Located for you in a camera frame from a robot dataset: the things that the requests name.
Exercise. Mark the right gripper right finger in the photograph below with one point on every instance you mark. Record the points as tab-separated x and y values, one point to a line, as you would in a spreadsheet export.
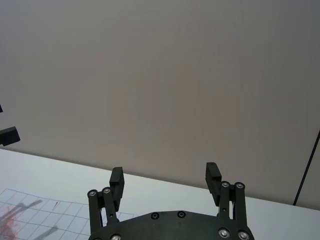
212	185

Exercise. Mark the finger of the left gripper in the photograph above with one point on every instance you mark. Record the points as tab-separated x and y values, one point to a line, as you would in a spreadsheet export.
0	108
10	136

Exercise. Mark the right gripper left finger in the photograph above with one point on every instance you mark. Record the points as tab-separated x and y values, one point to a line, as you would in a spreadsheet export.
117	185

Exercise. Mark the white table cloth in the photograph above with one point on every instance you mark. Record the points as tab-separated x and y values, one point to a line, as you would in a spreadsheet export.
175	197

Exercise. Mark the gridded sheet with red marks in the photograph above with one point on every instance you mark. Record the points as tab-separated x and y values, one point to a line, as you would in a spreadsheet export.
62	217

